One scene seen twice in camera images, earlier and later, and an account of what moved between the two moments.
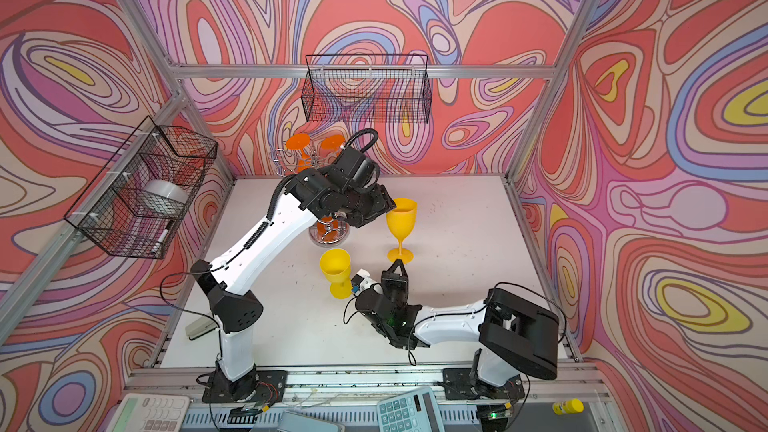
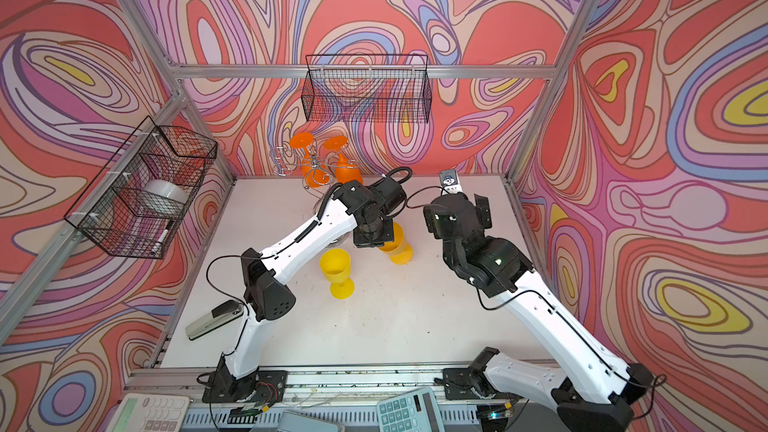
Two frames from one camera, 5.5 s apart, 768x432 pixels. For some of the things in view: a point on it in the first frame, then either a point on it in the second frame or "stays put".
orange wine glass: x=300 y=142 stays put
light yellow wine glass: x=335 y=265 stays put
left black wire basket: x=144 y=191 stays put
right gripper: x=388 y=278 -> x=483 y=210
